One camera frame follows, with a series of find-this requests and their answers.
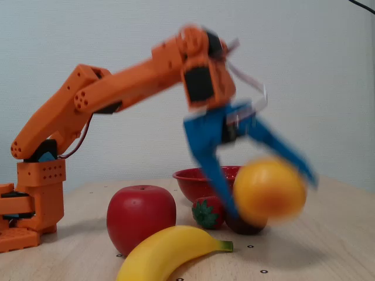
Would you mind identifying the red black servo cable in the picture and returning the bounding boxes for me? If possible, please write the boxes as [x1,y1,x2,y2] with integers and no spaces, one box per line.
[57,113,94,160]

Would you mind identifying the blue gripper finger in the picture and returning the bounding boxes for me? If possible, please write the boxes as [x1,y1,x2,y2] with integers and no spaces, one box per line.
[189,147,241,221]
[248,115,319,189]

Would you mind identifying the yellow banana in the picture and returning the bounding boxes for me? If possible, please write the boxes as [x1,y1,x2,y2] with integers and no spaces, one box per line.
[115,225,234,281]

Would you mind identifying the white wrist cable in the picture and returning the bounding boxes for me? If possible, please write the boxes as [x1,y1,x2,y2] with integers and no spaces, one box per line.
[224,37,269,124]

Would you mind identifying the red speckled bowl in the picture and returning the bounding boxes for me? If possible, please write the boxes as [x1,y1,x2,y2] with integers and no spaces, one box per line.
[172,165,244,204]

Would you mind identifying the dark purple plum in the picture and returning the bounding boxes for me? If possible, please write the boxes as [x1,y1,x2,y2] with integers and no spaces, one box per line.
[224,215,269,235]

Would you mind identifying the red strawberry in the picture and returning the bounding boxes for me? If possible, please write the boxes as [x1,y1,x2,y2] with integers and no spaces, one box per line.
[191,196,227,230]

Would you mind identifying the red apple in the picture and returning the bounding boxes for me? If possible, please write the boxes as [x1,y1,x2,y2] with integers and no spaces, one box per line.
[106,184,178,257]

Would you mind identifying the yellow orange peach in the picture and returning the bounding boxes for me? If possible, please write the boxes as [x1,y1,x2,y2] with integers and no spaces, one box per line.
[233,157,308,227]

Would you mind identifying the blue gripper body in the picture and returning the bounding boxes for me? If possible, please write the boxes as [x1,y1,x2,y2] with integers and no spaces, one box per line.
[183,101,257,153]

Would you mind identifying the orange robot base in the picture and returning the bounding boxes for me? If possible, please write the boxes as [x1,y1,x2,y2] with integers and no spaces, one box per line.
[0,159,67,253]

